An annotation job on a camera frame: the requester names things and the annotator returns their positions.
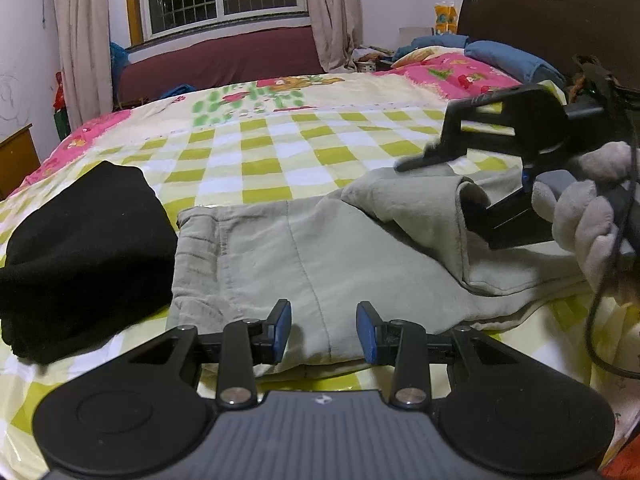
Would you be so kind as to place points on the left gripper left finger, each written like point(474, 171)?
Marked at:
point(240, 347)

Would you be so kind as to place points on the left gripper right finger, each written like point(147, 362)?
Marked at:
point(408, 348)

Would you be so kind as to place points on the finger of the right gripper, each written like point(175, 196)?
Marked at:
point(500, 212)
point(485, 123)

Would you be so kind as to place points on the grey-green pants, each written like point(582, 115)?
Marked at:
point(398, 241)

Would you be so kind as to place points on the grey gloved right hand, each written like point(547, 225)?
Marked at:
point(582, 220)

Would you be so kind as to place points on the blue folded blanket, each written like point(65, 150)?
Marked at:
point(519, 64)

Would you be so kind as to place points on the dark wooden headboard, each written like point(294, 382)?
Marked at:
point(557, 30)

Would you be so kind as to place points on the black folded garment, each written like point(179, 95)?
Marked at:
point(92, 261)

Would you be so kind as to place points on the floral pink bedsheet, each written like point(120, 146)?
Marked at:
point(280, 95)

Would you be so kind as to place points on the right beige curtain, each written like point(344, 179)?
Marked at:
point(337, 29)

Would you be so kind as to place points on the beige curtain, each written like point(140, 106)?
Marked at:
point(337, 29)
point(84, 44)

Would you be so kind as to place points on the maroon sofa bench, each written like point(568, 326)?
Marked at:
point(267, 54)

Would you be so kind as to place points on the wooden side cabinet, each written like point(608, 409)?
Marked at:
point(18, 159)

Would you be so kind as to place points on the left beige curtain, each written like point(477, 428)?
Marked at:
point(84, 44)

